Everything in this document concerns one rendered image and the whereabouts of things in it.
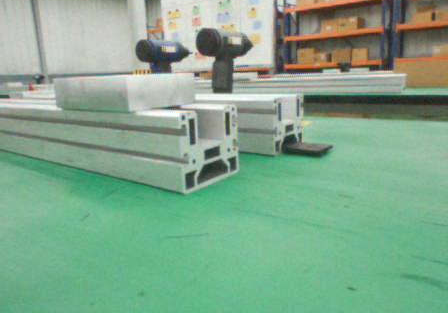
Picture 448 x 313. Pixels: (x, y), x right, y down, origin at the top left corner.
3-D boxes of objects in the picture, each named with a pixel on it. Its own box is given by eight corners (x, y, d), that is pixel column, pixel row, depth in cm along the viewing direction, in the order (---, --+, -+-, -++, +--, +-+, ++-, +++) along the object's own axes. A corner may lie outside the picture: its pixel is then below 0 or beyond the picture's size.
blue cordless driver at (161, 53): (138, 123, 94) (130, 40, 90) (186, 115, 110) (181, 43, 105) (157, 124, 90) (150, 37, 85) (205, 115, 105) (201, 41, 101)
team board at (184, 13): (160, 150, 433) (146, -16, 394) (187, 143, 472) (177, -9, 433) (264, 164, 344) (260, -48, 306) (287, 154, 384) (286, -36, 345)
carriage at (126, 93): (59, 128, 48) (52, 78, 47) (124, 118, 57) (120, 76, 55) (131, 136, 39) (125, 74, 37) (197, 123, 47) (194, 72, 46)
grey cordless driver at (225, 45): (195, 130, 78) (189, 28, 73) (242, 119, 93) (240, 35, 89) (223, 132, 73) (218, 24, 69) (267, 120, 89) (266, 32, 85)
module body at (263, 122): (27, 126, 99) (22, 96, 97) (61, 121, 106) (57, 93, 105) (273, 156, 51) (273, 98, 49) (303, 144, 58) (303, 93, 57)
